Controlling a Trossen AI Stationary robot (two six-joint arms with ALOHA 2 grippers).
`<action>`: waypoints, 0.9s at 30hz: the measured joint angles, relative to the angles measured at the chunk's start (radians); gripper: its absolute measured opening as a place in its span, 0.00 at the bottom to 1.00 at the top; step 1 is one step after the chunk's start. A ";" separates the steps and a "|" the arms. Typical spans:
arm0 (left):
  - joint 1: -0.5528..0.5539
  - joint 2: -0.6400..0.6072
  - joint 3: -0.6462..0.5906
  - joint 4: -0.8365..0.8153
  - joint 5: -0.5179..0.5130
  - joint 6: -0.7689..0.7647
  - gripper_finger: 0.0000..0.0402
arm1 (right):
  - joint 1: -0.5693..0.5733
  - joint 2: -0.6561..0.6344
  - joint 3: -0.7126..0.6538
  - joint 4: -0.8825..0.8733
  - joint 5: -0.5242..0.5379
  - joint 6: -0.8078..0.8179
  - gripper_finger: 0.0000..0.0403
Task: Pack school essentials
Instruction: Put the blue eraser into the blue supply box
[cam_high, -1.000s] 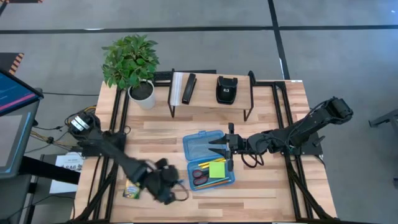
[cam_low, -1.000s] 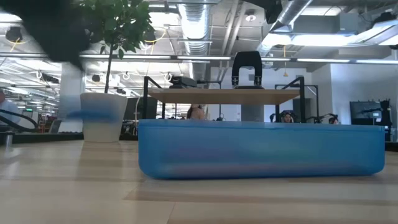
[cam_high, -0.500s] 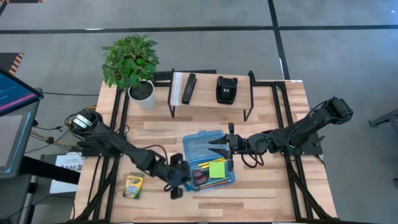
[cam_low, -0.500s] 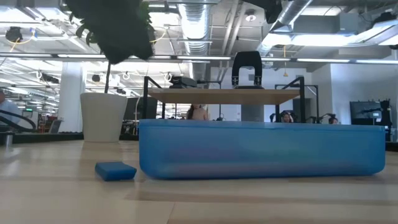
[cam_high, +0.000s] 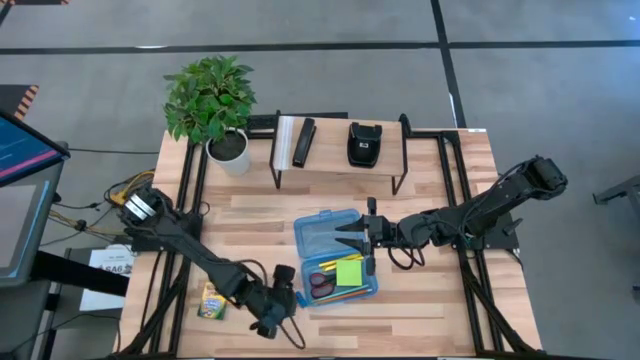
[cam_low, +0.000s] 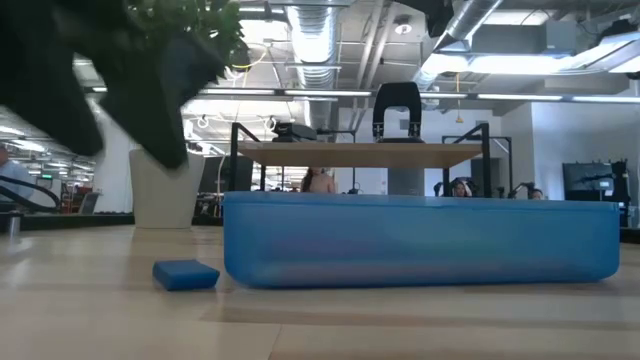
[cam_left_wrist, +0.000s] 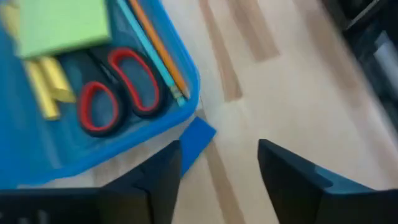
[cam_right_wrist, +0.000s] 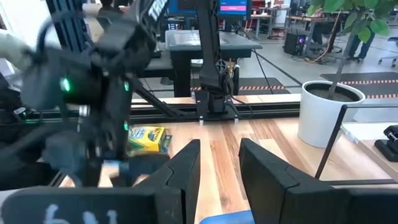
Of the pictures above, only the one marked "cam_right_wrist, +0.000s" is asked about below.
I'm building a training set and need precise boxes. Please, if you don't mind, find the monitor with pink screen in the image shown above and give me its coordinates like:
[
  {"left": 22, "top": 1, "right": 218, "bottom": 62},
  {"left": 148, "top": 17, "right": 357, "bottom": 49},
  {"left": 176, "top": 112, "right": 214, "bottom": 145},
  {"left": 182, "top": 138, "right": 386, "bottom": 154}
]
[{"left": 217, "top": 0, "right": 252, "bottom": 21}]

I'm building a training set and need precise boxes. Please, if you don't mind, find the yellow crayon box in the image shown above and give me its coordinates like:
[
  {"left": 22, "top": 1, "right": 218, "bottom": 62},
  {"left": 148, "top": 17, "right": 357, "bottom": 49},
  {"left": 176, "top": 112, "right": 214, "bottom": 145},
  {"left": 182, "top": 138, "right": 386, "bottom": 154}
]
[{"left": 127, "top": 125, "right": 173, "bottom": 154}]

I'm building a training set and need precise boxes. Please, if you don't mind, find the green leafy potted tree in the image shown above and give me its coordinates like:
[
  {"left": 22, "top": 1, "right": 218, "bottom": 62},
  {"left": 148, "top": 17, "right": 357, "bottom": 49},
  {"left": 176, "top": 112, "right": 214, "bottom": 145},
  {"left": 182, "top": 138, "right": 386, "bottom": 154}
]
[{"left": 306, "top": 0, "right": 398, "bottom": 100}]

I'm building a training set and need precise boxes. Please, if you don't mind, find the grey office chair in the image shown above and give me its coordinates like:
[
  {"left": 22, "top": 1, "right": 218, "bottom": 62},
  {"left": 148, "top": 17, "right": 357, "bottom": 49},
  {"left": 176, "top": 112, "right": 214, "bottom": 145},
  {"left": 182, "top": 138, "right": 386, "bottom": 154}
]
[{"left": 377, "top": 36, "right": 398, "bottom": 68}]

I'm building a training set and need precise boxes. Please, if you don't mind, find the black diagonal frame strut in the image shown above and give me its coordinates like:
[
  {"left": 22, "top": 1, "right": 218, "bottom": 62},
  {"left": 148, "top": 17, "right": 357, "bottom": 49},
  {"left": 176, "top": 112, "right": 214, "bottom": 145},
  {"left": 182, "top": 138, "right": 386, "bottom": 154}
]
[{"left": 133, "top": 85, "right": 187, "bottom": 118}]

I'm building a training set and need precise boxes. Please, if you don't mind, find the grey desk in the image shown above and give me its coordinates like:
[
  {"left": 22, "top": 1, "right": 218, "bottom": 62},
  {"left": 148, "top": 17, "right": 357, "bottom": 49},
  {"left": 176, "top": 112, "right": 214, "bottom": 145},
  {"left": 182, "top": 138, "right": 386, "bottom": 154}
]
[{"left": 164, "top": 29, "right": 263, "bottom": 98}]

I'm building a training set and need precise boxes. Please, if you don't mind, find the black frame post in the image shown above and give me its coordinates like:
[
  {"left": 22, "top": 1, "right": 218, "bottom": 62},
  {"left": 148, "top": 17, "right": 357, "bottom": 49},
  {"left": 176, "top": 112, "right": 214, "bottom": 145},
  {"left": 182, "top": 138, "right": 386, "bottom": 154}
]
[{"left": 46, "top": 0, "right": 91, "bottom": 54}]

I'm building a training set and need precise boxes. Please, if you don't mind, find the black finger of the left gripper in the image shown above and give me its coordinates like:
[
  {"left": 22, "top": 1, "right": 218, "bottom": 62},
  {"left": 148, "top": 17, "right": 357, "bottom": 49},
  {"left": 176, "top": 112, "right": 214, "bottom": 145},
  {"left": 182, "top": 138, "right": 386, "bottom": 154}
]
[
  {"left": 105, "top": 124, "right": 132, "bottom": 188},
  {"left": 46, "top": 133, "right": 104, "bottom": 188}
]

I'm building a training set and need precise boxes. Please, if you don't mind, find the black aluminium frame rail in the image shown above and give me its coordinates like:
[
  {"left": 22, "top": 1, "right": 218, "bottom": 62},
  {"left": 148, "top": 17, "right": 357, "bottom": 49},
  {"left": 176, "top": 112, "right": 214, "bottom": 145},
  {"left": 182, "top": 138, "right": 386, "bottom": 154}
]
[{"left": 129, "top": 101, "right": 301, "bottom": 124}]

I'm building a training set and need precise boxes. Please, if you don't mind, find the blue translucent plastic box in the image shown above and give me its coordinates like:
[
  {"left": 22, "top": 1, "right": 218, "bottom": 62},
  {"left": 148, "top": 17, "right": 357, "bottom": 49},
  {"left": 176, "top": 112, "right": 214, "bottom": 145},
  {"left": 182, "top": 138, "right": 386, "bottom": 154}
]
[{"left": 198, "top": 209, "right": 256, "bottom": 224}]

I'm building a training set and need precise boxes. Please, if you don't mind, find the black floor cable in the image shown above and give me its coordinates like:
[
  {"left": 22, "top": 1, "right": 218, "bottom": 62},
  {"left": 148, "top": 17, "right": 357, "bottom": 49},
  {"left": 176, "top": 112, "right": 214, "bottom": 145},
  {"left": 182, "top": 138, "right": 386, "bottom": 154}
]
[{"left": 238, "top": 23, "right": 276, "bottom": 95}]

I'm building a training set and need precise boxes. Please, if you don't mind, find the black hazard-striped floor mat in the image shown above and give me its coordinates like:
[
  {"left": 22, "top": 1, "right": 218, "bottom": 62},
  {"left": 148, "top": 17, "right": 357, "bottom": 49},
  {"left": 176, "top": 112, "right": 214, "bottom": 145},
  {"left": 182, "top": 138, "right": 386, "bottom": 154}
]
[
  {"left": 320, "top": 72, "right": 398, "bottom": 100},
  {"left": 191, "top": 77, "right": 292, "bottom": 96}
]

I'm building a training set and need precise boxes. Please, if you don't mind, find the monitor with blue screen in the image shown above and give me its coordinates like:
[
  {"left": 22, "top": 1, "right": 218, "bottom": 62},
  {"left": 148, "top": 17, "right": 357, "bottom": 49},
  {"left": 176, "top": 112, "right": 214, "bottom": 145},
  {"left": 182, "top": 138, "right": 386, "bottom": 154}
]
[{"left": 167, "top": 0, "right": 200, "bottom": 18}]

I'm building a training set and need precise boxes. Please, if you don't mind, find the white plant pot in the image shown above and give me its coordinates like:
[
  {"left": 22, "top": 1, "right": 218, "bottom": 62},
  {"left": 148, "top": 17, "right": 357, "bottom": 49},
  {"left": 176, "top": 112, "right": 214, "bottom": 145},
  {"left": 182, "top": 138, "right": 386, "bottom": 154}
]
[{"left": 297, "top": 80, "right": 367, "bottom": 149}]

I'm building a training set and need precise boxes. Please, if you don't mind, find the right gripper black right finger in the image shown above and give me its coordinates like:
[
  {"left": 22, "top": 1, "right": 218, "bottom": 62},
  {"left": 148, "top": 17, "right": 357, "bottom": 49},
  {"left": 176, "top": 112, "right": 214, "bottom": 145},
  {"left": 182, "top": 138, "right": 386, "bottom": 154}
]
[{"left": 238, "top": 138, "right": 349, "bottom": 224}]

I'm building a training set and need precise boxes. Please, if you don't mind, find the black metal shelf frame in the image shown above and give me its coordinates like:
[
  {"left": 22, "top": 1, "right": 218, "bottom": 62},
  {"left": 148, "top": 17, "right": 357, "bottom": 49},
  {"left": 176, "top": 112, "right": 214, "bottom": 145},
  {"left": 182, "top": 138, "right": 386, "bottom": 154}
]
[{"left": 314, "top": 104, "right": 398, "bottom": 187}]

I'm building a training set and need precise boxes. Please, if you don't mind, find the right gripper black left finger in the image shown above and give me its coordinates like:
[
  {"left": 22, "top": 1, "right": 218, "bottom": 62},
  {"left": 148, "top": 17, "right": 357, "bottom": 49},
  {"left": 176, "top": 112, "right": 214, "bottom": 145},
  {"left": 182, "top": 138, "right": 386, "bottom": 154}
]
[{"left": 136, "top": 139, "right": 201, "bottom": 224}]

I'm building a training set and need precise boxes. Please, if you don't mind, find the black computer tower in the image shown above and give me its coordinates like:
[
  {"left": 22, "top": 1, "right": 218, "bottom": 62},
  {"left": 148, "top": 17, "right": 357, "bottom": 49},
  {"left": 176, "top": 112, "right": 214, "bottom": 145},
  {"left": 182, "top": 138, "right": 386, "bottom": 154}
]
[{"left": 283, "top": 32, "right": 308, "bottom": 57}]

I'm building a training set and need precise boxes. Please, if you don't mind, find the wooden shelf board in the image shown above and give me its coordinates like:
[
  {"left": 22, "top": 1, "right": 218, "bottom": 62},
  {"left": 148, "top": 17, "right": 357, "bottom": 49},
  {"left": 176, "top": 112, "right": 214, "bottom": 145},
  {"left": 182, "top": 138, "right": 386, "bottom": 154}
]
[{"left": 340, "top": 121, "right": 398, "bottom": 181}]

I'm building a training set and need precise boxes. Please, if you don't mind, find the person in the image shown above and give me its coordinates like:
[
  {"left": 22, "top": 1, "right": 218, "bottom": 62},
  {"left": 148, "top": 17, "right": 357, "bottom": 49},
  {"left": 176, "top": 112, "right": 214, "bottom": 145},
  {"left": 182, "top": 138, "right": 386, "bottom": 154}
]
[
  {"left": 98, "top": 0, "right": 125, "bottom": 19},
  {"left": 346, "top": 29, "right": 377, "bottom": 62}
]

